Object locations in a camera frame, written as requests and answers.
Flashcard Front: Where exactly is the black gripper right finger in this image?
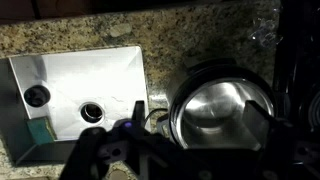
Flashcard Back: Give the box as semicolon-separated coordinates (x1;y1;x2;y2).
242;99;320;180

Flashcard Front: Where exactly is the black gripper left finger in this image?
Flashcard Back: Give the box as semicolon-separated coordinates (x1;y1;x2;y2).
59;100;158;180

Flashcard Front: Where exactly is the steel and black rice cooker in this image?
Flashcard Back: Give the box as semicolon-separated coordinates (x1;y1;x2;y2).
167;57;278;152

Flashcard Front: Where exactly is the green sponge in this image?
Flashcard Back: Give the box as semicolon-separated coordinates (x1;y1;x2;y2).
26;116;58;145

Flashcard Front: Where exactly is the stainless steel sink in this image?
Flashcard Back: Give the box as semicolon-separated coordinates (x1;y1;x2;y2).
8;45;152;165

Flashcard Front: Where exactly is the black sink stopper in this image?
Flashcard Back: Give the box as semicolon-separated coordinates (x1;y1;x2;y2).
23;84;52;108

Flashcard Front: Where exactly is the crumpled clear plastic wrap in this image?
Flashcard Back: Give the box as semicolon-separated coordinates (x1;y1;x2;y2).
247;6;284;48

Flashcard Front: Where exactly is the black rice cooker cord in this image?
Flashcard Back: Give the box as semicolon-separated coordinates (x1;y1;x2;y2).
144;107;170;130

